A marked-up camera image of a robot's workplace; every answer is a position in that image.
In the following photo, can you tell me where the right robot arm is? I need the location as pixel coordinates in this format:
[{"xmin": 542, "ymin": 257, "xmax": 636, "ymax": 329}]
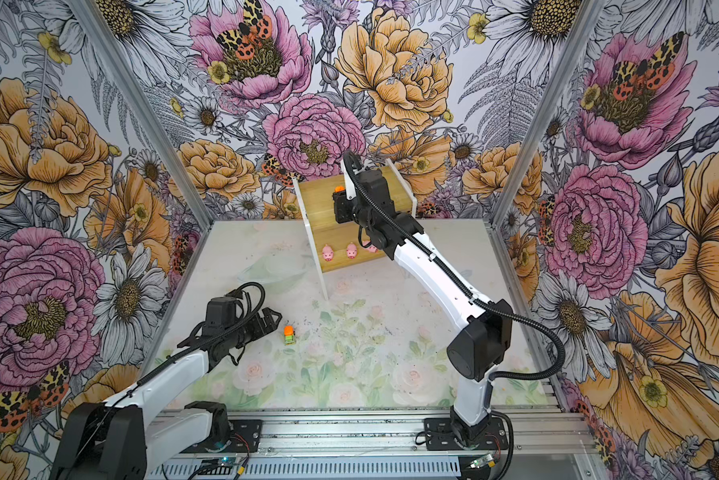
[{"xmin": 333, "ymin": 150, "xmax": 513, "ymax": 448}]

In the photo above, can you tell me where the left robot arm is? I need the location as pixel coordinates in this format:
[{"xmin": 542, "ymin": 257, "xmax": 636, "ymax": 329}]
[{"xmin": 50, "ymin": 295, "xmax": 283, "ymax": 479}]

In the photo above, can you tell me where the two-tier bamboo white shelf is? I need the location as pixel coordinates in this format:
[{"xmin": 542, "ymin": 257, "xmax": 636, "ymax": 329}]
[{"xmin": 294, "ymin": 174, "xmax": 383, "ymax": 300}]

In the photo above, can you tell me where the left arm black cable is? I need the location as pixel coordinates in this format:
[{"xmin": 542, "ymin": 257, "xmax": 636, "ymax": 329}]
[{"xmin": 82, "ymin": 281, "xmax": 268, "ymax": 469}]

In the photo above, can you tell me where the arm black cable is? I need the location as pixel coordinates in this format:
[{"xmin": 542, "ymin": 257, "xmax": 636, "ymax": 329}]
[
  {"xmin": 82, "ymin": 281, "xmax": 268, "ymax": 469},
  {"xmin": 342, "ymin": 149, "xmax": 567, "ymax": 383}
]

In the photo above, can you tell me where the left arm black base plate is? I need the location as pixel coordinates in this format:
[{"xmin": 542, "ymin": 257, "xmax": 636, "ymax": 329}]
[{"xmin": 216, "ymin": 419, "xmax": 263, "ymax": 454}]

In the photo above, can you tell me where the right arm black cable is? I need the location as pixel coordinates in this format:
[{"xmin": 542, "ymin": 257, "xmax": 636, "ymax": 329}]
[{"xmin": 342, "ymin": 149, "xmax": 567, "ymax": 383}]

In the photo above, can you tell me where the left aluminium corner post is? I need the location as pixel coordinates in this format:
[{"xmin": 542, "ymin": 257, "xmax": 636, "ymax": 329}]
[{"xmin": 70, "ymin": 1, "xmax": 214, "ymax": 233}]

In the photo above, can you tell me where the aluminium corner post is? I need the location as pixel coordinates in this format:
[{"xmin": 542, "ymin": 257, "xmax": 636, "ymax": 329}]
[
  {"xmin": 70, "ymin": 1, "xmax": 214, "ymax": 233},
  {"xmin": 489, "ymin": 0, "xmax": 607, "ymax": 229}
]

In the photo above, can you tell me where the white vented cable duct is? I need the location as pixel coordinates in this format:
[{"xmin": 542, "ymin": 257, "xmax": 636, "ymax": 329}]
[{"xmin": 147, "ymin": 456, "xmax": 461, "ymax": 479}]

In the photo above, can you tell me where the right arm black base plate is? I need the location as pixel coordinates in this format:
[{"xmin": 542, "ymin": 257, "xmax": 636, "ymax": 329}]
[{"xmin": 415, "ymin": 415, "xmax": 509, "ymax": 452}]

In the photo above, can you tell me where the aluminium front rail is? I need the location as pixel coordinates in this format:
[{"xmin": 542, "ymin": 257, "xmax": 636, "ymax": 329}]
[{"xmin": 229, "ymin": 406, "xmax": 595, "ymax": 457}]

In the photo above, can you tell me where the right aluminium corner post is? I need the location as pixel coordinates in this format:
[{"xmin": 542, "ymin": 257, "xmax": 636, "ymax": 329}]
[{"xmin": 489, "ymin": 0, "xmax": 607, "ymax": 229}]

